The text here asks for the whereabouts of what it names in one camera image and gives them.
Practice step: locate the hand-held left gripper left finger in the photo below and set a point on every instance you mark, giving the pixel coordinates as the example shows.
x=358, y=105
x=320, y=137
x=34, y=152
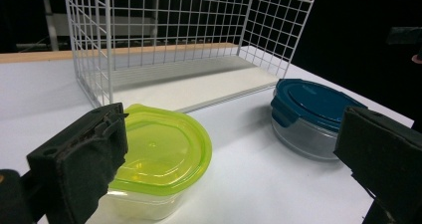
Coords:
x=83, y=157

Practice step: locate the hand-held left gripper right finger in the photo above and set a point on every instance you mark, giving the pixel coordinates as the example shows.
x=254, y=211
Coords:
x=381, y=151

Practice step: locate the clear container with green lid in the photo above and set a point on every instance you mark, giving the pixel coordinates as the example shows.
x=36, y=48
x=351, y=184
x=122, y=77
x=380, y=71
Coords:
x=162, y=151

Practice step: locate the clear container with blue lid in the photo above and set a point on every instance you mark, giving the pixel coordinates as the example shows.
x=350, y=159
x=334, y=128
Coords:
x=312, y=104

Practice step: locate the grey metal stand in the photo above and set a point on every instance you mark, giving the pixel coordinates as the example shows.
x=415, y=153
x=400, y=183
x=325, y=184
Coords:
x=50, y=21

